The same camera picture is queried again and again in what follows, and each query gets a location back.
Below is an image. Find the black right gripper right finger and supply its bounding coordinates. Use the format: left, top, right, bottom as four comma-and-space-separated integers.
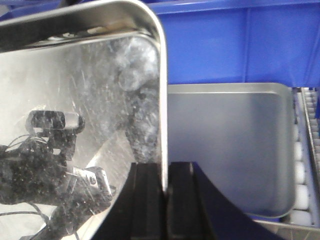
166, 162, 280, 240

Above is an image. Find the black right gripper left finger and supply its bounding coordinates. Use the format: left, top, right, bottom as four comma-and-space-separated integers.
92, 163, 166, 240

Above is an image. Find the silver metal tray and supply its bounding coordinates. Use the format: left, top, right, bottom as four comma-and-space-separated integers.
0, 0, 168, 240
167, 82, 296, 218

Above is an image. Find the white roller track centre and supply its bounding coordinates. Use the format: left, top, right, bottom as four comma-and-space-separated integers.
290, 87, 320, 229

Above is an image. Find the large blue bin centre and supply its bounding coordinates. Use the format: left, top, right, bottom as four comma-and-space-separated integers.
0, 0, 320, 94

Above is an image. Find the steel front rail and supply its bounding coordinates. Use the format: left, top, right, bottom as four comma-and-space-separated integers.
254, 220, 320, 240

